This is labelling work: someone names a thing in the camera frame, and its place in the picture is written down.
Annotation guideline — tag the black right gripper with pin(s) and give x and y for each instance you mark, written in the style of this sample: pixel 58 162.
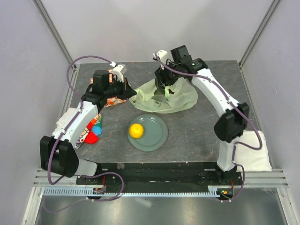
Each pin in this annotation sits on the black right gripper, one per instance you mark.
pixel 160 74

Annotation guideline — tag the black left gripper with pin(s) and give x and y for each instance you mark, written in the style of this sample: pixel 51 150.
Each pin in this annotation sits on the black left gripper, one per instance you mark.
pixel 127 92

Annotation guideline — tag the light green plastic bag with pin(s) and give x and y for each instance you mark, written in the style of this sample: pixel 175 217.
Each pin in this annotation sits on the light green plastic bag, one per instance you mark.
pixel 153 100

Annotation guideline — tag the yellow fake orange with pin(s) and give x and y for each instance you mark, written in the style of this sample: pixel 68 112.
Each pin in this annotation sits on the yellow fake orange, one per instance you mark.
pixel 136 130

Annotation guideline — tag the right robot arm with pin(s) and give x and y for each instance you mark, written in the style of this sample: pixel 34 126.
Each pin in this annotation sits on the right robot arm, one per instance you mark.
pixel 178 63

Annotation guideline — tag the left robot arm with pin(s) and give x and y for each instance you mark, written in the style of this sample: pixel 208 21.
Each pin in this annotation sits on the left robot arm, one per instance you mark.
pixel 57 152

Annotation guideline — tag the floral orange folded cloth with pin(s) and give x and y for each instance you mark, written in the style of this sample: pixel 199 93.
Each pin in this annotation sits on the floral orange folded cloth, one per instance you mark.
pixel 113 101

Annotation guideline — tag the teal round plate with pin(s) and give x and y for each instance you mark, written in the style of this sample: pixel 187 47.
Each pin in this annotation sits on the teal round plate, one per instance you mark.
pixel 155 132

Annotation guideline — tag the colourful printed cloth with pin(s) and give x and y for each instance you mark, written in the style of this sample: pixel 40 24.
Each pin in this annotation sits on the colourful printed cloth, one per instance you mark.
pixel 90 135

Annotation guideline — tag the white folded towel left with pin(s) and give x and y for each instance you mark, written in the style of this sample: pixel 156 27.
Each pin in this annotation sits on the white folded towel left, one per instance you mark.
pixel 64 118

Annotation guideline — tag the white folded towel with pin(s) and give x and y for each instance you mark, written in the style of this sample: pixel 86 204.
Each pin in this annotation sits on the white folded towel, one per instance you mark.
pixel 253 160
pixel 64 118

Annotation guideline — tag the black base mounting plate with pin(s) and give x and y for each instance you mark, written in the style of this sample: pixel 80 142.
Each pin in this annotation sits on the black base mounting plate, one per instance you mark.
pixel 202 174

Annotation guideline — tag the white folded towel right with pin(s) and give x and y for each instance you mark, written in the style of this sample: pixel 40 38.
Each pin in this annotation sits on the white folded towel right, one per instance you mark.
pixel 253 160

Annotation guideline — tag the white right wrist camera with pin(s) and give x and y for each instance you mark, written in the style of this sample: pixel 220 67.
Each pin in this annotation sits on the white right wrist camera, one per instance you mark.
pixel 161 56

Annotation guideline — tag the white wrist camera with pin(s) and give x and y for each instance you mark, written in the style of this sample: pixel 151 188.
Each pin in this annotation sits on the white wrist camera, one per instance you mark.
pixel 118 70
pixel 161 56

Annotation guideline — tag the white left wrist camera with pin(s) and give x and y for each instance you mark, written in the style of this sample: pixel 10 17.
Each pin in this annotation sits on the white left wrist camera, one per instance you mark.
pixel 118 70

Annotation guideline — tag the slotted grey cable duct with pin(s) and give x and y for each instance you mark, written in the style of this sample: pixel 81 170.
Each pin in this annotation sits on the slotted grey cable duct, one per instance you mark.
pixel 99 192

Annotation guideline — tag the aluminium frame post left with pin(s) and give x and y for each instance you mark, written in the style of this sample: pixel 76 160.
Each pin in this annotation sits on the aluminium frame post left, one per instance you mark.
pixel 53 30

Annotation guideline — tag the aluminium frame post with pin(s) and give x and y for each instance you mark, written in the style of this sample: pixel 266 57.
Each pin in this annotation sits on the aluminium frame post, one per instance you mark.
pixel 53 30
pixel 259 31

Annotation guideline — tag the aluminium frame post right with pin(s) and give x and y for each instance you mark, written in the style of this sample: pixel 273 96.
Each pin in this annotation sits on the aluminium frame post right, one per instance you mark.
pixel 259 31

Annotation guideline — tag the aluminium front rail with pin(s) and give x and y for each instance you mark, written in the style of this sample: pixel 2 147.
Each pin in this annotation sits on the aluminium front rail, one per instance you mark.
pixel 274 179

